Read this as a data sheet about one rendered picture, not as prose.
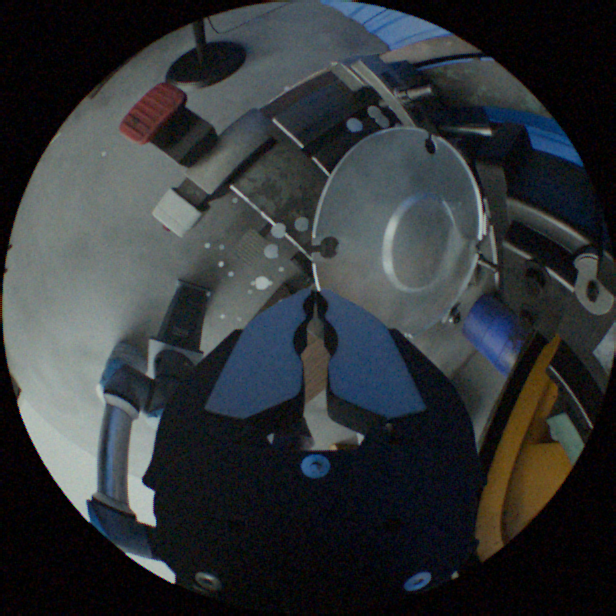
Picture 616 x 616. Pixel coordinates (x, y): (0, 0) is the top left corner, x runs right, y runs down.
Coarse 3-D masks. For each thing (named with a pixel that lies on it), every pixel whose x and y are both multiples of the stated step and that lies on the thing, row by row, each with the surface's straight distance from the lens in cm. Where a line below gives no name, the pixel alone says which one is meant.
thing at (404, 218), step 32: (416, 128) 26; (352, 160) 21; (384, 160) 23; (416, 160) 26; (448, 160) 31; (352, 192) 21; (384, 192) 23; (416, 192) 26; (448, 192) 31; (320, 224) 20; (352, 224) 21; (384, 224) 23; (416, 224) 26; (448, 224) 30; (480, 224) 39; (320, 256) 21; (352, 256) 22; (384, 256) 24; (416, 256) 27; (448, 256) 32; (320, 288) 22; (352, 288) 24; (384, 288) 26; (416, 288) 29; (448, 288) 36; (384, 320) 29; (416, 320) 34
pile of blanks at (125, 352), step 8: (120, 344) 144; (128, 344) 142; (112, 352) 143; (120, 352) 138; (128, 352) 138; (136, 352) 140; (128, 360) 135; (136, 360) 137; (144, 360) 143; (104, 368) 138; (136, 368) 135; (144, 368) 143
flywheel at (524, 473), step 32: (544, 352) 57; (544, 384) 55; (512, 416) 52; (544, 416) 58; (512, 448) 53; (544, 448) 59; (512, 480) 58; (544, 480) 62; (480, 512) 55; (512, 512) 62; (480, 544) 60
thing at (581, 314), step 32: (544, 160) 28; (512, 192) 21; (544, 192) 21; (576, 192) 24; (512, 224) 21; (544, 224) 20; (576, 224) 19; (512, 256) 20; (544, 256) 19; (576, 256) 19; (512, 288) 24; (544, 288) 20; (576, 288) 21; (544, 320) 24; (576, 320) 26; (608, 320) 23; (576, 352) 30; (608, 352) 26
